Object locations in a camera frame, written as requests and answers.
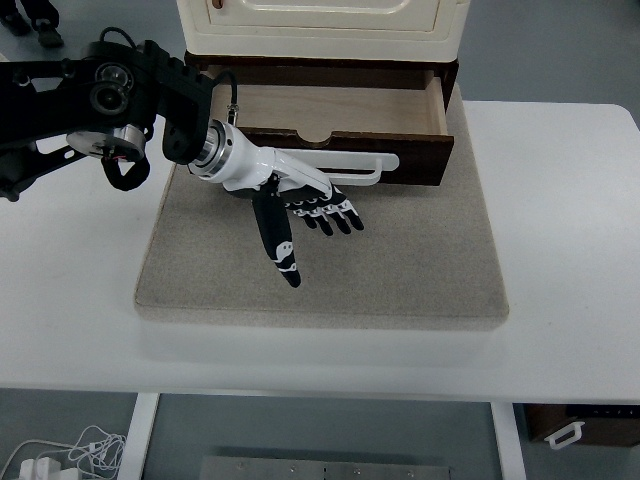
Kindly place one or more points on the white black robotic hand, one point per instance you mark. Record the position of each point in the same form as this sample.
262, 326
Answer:
277, 183

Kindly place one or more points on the cream upper cabinet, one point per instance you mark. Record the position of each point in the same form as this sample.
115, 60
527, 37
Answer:
411, 31

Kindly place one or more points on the spare dark wooden drawer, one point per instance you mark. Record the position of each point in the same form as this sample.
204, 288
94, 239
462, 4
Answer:
560, 425

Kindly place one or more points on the beige fabric mat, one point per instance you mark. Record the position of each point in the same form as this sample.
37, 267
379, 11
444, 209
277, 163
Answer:
426, 258

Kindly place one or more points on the person in dark clothing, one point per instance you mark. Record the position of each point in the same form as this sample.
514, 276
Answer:
43, 19

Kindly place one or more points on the white left table leg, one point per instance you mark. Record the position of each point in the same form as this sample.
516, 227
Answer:
138, 437

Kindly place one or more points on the white table leg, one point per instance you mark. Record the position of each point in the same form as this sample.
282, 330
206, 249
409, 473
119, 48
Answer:
138, 437
507, 441

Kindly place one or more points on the white power adapter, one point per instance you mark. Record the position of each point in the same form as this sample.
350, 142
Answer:
46, 468

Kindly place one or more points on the white right table leg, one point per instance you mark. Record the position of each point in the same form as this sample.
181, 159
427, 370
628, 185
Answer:
507, 441

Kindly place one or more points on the white spare drawer handle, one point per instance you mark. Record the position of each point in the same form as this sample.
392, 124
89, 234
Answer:
565, 436

